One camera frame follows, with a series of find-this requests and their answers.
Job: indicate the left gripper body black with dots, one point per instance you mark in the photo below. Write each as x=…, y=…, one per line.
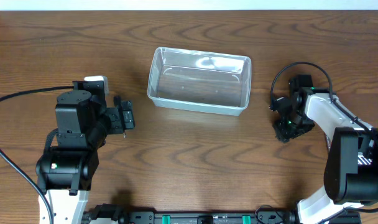
x=127, y=115

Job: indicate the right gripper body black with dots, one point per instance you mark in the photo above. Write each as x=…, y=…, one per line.
x=288, y=130

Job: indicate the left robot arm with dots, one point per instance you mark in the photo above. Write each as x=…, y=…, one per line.
x=70, y=158

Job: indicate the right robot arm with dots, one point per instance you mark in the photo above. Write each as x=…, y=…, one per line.
x=350, y=181

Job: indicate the clear plastic container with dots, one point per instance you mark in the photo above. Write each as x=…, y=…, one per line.
x=200, y=81

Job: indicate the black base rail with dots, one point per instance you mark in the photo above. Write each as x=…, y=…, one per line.
x=223, y=217

